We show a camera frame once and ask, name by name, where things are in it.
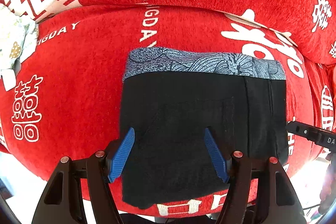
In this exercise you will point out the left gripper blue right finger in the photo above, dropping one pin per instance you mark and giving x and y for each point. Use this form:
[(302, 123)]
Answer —
[(217, 159)]

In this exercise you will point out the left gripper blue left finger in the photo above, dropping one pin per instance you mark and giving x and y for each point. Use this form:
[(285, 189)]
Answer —
[(118, 153)]

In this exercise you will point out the black pants with blue trim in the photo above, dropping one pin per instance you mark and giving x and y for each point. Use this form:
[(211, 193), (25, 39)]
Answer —
[(170, 97)]

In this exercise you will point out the person's right hand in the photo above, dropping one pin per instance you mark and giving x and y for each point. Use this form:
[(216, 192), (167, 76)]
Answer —
[(327, 194)]

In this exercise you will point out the red wedding bed blanket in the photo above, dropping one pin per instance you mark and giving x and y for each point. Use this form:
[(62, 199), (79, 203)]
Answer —
[(67, 99)]

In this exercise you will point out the white floral cloth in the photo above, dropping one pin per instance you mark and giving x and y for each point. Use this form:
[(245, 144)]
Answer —
[(19, 37)]

